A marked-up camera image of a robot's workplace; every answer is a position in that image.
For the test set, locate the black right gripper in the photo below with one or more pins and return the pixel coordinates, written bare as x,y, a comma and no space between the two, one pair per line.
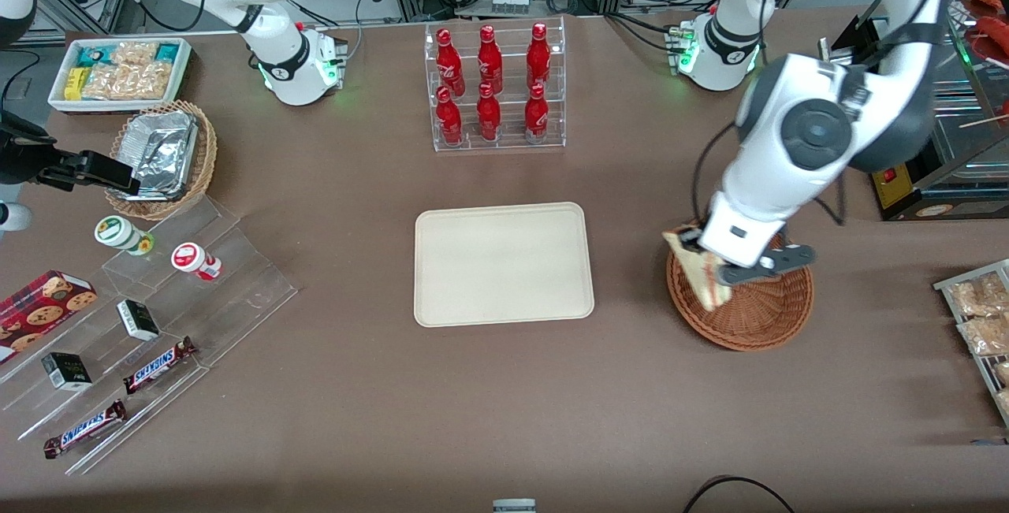
22,161

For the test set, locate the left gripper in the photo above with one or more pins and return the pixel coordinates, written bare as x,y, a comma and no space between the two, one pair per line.
691,244

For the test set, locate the triangular sandwich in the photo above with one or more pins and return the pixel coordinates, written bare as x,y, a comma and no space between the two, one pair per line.
701,280

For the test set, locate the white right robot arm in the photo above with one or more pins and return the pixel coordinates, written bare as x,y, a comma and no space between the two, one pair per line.
276,24

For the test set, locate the brown round wicker basket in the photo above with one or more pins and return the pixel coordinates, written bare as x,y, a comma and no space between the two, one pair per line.
749,316

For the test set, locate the aluminium foil tray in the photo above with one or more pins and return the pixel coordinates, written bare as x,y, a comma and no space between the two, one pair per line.
161,154

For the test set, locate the light tan wicker basket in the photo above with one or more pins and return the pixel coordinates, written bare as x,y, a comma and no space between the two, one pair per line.
203,158

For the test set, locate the cream rectangular plastic tray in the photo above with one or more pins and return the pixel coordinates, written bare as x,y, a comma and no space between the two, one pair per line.
504,265

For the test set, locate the white plastic snack bin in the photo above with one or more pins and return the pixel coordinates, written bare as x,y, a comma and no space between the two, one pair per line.
110,105

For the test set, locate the green sunflower-print cup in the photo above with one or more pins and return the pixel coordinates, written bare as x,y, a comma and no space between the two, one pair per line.
118,233

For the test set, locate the yellow snack pack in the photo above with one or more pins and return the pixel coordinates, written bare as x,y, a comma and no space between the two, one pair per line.
75,81

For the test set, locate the large clear snack bag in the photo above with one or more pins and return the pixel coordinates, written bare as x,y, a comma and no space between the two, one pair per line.
130,81

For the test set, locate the teal snack pack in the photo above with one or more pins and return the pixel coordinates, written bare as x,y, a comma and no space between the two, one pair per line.
167,50
89,56

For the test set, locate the small clear snack bag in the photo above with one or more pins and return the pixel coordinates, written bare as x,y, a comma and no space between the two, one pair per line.
132,52

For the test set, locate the red-lidded white cup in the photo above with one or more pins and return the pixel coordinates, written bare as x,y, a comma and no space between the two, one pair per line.
193,259

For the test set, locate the red plaid cookie box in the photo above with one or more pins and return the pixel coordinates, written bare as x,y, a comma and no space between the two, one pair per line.
39,312

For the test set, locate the small black white-sided box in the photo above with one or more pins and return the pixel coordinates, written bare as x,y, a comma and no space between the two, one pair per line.
138,320

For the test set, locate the clear acrylic stepped shelf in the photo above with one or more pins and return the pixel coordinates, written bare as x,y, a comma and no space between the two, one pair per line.
244,292

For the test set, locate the black box with gold print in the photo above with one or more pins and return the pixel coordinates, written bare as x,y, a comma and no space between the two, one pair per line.
67,371

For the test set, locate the Snickers chocolate bar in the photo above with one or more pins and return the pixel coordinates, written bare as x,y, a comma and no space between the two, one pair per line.
158,365
85,429

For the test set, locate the black glass food warmer cabinet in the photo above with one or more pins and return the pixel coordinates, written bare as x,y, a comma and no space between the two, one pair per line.
954,198

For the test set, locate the red cola bottle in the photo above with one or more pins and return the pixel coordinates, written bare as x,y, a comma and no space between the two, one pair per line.
537,115
449,56
449,119
538,48
489,115
489,52

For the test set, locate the clear bag of puffed snacks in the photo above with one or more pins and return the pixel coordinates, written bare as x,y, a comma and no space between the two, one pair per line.
1003,373
977,296
985,336
1005,401

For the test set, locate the wooden skewer stick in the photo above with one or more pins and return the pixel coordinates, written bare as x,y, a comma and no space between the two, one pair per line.
985,121

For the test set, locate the clear acrylic bottle rack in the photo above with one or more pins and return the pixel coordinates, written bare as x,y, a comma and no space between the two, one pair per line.
508,64

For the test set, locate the blue tape strip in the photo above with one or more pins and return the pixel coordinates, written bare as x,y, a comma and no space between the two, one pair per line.
992,440

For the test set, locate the white power strip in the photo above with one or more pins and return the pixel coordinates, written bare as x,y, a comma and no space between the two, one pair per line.
512,5

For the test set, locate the small grey device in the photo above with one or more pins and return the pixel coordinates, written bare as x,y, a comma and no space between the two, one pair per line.
514,507

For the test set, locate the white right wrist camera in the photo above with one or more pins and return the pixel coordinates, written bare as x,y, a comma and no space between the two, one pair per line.
14,217

